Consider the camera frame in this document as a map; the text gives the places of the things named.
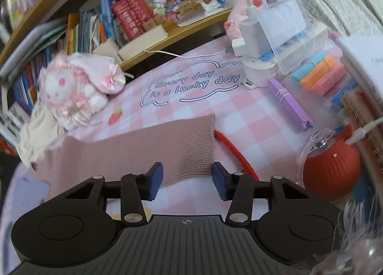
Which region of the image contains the cream cloth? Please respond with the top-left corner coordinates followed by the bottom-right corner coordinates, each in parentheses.
top-left (18, 104), bottom-right (65, 168)

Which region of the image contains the clear plastic tape dispenser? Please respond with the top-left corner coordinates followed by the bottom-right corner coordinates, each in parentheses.
top-left (296, 127), bottom-right (338, 186)

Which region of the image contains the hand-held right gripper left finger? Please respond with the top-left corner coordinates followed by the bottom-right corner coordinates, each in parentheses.
top-left (64, 162), bottom-right (164, 226)

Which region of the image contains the red printed box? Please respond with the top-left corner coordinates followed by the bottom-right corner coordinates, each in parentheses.
top-left (111, 0), bottom-right (156, 40)

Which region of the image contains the purple paper strip bundle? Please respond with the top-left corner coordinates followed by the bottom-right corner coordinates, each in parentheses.
top-left (268, 78), bottom-right (314, 131)

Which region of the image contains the white notebook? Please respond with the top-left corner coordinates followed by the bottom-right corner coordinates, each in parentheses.
top-left (335, 32), bottom-right (383, 90)

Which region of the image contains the pink white plush bunny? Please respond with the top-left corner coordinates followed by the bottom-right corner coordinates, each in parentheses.
top-left (38, 53), bottom-right (126, 130)

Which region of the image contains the pink checked tablecloth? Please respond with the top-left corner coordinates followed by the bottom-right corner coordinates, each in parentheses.
top-left (0, 35), bottom-right (356, 234)

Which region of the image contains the dusty pink knitted sock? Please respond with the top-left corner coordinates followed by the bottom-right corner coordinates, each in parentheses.
top-left (30, 114), bottom-right (216, 201)

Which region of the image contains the orange paper strip bundle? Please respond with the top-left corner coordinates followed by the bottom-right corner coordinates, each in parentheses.
top-left (300, 55), bottom-right (339, 88)

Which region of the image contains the clear acrylic organizer box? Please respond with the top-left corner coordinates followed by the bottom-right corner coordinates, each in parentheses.
top-left (242, 0), bottom-right (330, 88)

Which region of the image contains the pink paper strip bundle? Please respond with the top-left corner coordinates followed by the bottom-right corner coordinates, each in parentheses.
top-left (311, 63), bottom-right (348, 95)

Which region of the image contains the row of colourful books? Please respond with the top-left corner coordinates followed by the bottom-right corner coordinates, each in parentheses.
top-left (6, 0), bottom-right (120, 126)

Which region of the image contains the wooden bookshelf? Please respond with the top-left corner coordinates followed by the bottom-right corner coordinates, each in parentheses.
top-left (0, 0), bottom-right (249, 132)

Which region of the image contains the white power adapter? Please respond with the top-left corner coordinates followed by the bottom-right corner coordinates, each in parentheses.
top-left (231, 19), bottom-right (270, 57)

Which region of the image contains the blue paper strip bundle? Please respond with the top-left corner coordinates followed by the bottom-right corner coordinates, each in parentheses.
top-left (292, 53), bottom-right (327, 83)

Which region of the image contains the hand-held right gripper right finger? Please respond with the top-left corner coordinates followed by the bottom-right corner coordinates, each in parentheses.
top-left (211, 162), bottom-right (313, 227)

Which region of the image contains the red round humidifier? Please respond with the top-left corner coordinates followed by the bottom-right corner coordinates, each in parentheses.
top-left (303, 126), bottom-right (361, 201)

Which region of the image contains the red braided cord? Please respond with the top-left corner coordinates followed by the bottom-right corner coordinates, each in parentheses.
top-left (214, 130), bottom-right (260, 182)

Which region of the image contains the white charging cable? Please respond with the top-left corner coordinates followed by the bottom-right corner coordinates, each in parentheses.
top-left (142, 48), bottom-right (233, 58)

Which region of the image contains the small pink plush toy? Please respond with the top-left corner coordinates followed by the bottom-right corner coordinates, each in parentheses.
top-left (224, 3), bottom-right (252, 39)

